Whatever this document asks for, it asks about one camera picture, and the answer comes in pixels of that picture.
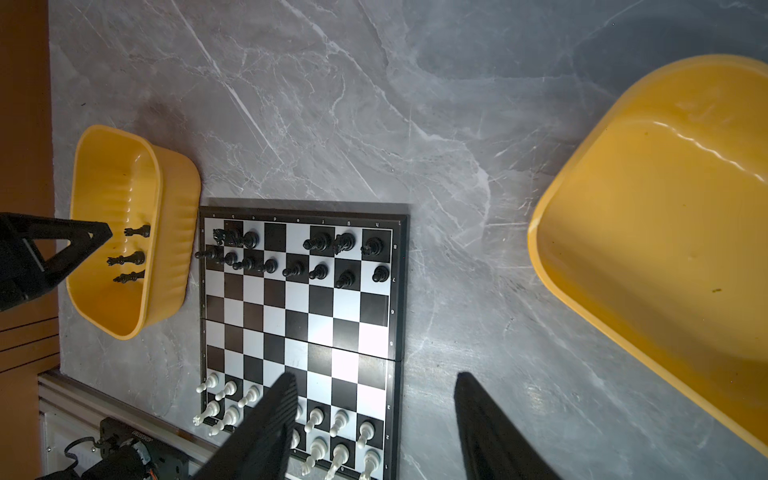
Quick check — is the yellow right plastic tray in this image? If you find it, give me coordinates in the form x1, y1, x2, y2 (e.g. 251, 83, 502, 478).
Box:
527, 54, 767, 452

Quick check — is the white pawn on board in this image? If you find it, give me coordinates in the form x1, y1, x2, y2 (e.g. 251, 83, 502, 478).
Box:
195, 372, 220, 393

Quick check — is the black chess piece bishop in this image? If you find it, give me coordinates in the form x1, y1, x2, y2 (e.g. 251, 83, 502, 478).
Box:
113, 270, 145, 284

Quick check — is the black white chess board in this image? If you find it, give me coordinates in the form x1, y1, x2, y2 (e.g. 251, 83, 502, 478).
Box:
197, 206, 409, 479

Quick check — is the white chess piece knight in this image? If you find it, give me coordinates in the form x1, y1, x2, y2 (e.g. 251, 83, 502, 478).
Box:
192, 401, 220, 427

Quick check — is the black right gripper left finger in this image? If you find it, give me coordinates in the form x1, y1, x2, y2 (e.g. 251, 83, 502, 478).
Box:
194, 372, 298, 479

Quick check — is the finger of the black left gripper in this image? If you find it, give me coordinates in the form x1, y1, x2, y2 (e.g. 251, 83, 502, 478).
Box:
1, 212, 113, 311

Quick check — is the aluminium front rail frame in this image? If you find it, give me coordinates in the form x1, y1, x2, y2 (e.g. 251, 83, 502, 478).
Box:
37, 368, 313, 480

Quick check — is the yellow left plastic tray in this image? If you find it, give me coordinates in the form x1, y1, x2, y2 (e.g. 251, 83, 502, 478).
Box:
66, 125, 201, 340

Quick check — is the yellow plastic tray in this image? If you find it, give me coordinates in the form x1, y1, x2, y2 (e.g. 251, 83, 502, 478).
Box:
527, 54, 767, 452
66, 125, 201, 340

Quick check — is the black pawn on board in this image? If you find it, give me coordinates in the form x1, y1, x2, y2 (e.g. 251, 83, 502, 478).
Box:
194, 246, 224, 263

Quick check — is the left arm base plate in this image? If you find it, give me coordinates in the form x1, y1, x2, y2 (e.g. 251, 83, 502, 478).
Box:
83, 417, 190, 479

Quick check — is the black chess piece small pawn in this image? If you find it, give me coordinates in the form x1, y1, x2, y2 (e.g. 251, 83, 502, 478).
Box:
124, 224, 151, 238

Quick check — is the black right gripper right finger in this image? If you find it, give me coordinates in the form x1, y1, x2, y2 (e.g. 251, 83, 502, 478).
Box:
454, 372, 559, 479

